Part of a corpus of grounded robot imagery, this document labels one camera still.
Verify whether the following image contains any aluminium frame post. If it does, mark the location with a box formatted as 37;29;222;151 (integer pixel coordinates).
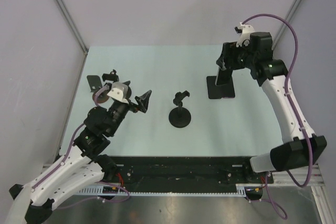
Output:
39;0;89;54
272;0;304;50

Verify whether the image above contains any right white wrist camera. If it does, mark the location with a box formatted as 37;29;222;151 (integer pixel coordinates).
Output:
235;23;255;47

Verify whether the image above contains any black phone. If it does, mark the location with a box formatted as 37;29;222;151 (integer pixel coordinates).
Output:
206;76;224;100

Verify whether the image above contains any right aluminium frame post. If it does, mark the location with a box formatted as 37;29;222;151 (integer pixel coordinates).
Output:
272;0;304;50

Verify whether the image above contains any black stand holding white phone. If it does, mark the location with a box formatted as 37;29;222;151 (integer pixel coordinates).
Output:
169;90;191;129

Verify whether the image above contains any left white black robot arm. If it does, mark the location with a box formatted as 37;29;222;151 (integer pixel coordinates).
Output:
5;81;152;223

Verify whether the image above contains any black stand holding purple phone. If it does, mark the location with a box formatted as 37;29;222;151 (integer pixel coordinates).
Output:
102;69;120;83

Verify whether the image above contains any white silver phone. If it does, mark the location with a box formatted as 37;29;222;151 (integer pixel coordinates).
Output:
215;67;233;86

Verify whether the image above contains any rusty base phone stand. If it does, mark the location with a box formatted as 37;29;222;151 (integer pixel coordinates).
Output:
87;75;109;104

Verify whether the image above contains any purple phone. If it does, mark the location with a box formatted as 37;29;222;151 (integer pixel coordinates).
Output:
223;88;236;99

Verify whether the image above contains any white slotted cable duct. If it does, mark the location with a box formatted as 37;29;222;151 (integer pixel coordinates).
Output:
78;183;266;197

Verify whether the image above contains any left aluminium frame post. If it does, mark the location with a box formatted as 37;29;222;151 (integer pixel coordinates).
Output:
39;0;89;54

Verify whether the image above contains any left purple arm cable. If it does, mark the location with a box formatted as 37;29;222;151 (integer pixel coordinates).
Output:
31;83;131;206

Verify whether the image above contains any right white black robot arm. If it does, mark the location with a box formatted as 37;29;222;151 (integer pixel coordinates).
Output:
216;32;327;183

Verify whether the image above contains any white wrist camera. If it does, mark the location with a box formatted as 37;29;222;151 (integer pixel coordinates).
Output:
235;23;255;47
107;82;129;103

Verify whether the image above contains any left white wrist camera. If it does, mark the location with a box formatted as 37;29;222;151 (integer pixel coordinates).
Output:
107;82;129;103

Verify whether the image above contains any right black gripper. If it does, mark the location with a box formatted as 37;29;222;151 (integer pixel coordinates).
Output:
217;40;257;70

